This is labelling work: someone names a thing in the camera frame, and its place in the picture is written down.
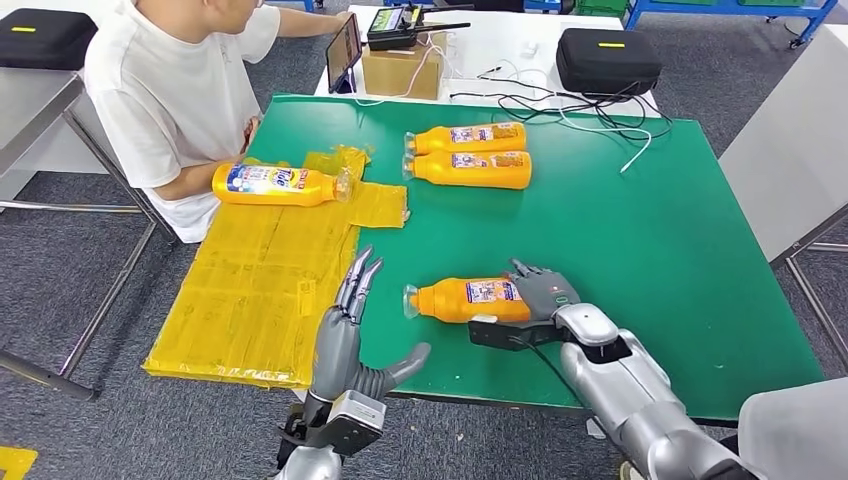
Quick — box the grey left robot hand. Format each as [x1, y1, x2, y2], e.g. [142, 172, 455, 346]
[309, 245, 432, 405]

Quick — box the person's right hand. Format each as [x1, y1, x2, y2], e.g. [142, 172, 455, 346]
[241, 115, 262, 157]

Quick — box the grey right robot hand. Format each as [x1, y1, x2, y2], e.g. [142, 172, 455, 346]
[506, 258, 583, 323]

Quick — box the orange Tide detergent bottle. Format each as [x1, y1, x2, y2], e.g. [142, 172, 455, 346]
[402, 276, 535, 325]
[401, 150, 533, 191]
[211, 162, 354, 209]
[404, 121, 528, 157]

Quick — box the black tablet on stand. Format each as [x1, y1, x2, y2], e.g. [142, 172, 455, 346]
[324, 13, 364, 95]

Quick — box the black remote controller with antenna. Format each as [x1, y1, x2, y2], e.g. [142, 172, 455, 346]
[366, 3, 473, 53]

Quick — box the brown cardboard box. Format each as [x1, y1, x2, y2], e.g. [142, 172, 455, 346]
[360, 29, 448, 102]

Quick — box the person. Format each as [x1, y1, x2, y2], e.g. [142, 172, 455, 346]
[619, 377, 848, 480]
[84, 0, 356, 244]

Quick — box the yellow taped plastic sheet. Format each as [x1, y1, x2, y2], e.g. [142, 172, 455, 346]
[142, 144, 410, 391]

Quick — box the white table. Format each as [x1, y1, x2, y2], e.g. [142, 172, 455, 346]
[313, 5, 660, 119]

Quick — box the grey metal table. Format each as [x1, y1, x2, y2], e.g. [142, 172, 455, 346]
[0, 69, 179, 402]

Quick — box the black case with yellow label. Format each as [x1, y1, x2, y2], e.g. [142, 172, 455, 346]
[555, 27, 664, 97]
[0, 7, 99, 72]

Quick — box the green plastic crate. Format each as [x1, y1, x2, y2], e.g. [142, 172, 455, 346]
[572, 0, 631, 18]

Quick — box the blue metal rack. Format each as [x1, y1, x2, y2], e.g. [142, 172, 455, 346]
[623, 0, 839, 49]

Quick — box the yellow floor sticker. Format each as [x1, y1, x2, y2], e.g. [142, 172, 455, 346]
[0, 445, 39, 480]

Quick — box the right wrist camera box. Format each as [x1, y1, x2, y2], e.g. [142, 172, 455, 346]
[466, 313, 571, 352]

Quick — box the white cable over cardboard box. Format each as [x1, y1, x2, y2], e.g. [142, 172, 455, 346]
[354, 33, 462, 109]

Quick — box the white cable with plug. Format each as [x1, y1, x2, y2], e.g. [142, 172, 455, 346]
[559, 105, 654, 175]

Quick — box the black cable tangle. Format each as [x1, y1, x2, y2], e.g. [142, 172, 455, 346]
[449, 62, 674, 142]

